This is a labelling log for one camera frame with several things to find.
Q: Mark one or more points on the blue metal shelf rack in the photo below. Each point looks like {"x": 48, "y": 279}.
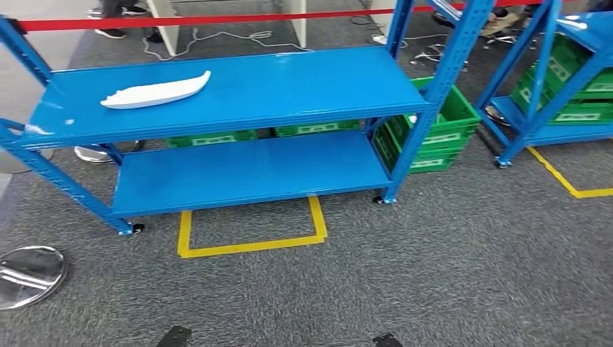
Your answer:
{"x": 239, "y": 96}
{"x": 565, "y": 72}

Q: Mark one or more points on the white curved car part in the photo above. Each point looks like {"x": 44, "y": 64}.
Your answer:
{"x": 153, "y": 93}

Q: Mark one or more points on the green plastic crate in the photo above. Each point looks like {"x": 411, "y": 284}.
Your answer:
{"x": 431, "y": 160}
{"x": 210, "y": 139}
{"x": 445, "y": 124}
{"x": 316, "y": 128}
{"x": 574, "y": 62}
{"x": 560, "y": 110}

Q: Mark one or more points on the white power strip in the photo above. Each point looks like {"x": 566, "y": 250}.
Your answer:
{"x": 380, "y": 39}

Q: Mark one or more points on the white table leg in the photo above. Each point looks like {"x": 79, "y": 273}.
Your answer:
{"x": 165, "y": 24}
{"x": 298, "y": 19}

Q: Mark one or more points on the chrome chair base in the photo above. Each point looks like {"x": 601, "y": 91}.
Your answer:
{"x": 436, "y": 55}

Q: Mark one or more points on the red barrier belt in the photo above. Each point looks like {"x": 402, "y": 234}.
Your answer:
{"x": 191, "y": 20}

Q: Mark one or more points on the chrome round stanchion base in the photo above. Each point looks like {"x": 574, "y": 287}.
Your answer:
{"x": 95, "y": 153}
{"x": 495, "y": 116}

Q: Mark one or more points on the person's shoe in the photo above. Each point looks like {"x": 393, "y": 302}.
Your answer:
{"x": 500, "y": 23}
{"x": 111, "y": 32}

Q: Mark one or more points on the yellow floor tape square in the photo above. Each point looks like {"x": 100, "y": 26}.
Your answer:
{"x": 565, "y": 182}

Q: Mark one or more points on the black right camera bracket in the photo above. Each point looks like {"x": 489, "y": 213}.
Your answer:
{"x": 387, "y": 341}

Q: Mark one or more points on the chrome stanchion post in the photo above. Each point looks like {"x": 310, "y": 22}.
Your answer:
{"x": 28, "y": 275}

